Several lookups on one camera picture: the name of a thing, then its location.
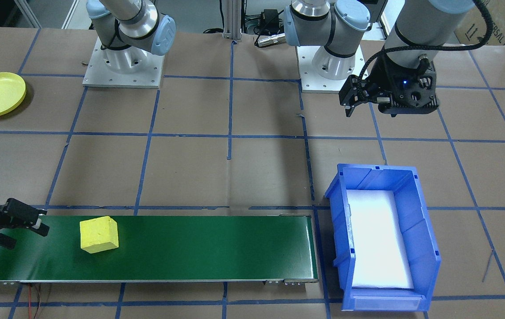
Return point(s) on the yellow foam block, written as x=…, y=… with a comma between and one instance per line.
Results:
x=99, y=235

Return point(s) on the silver metal connector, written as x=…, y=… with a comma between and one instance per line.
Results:
x=270, y=40

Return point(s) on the brown cardboard box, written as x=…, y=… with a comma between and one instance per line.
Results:
x=500, y=22

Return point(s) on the black power supply box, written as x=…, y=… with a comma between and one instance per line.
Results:
x=271, y=17

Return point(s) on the blue plastic storage bin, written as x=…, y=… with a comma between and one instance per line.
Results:
x=339, y=230

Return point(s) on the white foam sheet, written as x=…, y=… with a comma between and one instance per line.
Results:
x=381, y=239

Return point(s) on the green conveyor belt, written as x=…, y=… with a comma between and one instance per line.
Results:
x=212, y=248

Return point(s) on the white square base plate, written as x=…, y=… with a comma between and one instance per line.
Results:
x=354, y=87
x=102, y=79

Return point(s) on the aluminium upright post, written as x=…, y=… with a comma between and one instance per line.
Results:
x=232, y=22

